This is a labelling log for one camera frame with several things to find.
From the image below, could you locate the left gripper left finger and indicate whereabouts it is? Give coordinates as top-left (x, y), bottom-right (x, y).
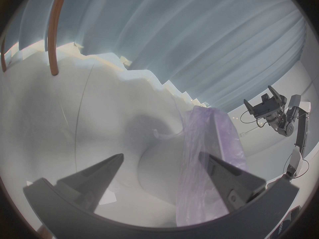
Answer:
top-left (57, 153), bottom-right (124, 213)

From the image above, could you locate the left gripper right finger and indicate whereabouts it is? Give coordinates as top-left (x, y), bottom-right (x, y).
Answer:
top-left (199, 151), bottom-right (267, 212)

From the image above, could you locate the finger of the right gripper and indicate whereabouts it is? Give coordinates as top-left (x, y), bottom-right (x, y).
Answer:
top-left (243, 99), bottom-right (255, 117)
top-left (268, 85), bottom-right (281, 104)

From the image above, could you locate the purple plastic bag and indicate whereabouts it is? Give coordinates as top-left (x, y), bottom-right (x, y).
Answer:
top-left (153, 96), bottom-right (250, 227)

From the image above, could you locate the white trash bin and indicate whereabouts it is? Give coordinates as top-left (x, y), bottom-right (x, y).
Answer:
top-left (137, 107), bottom-right (250, 229)

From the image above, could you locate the pale blue curtain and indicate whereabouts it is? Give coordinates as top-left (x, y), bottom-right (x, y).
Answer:
top-left (5, 0), bottom-right (308, 114)

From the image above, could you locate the white cushioned wooden chair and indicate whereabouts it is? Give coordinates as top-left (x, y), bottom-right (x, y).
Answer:
top-left (0, 0), bottom-right (73, 77)

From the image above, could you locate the black cable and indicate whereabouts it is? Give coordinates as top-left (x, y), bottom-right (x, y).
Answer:
top-left (240, 109), bottom-right (266, 129)

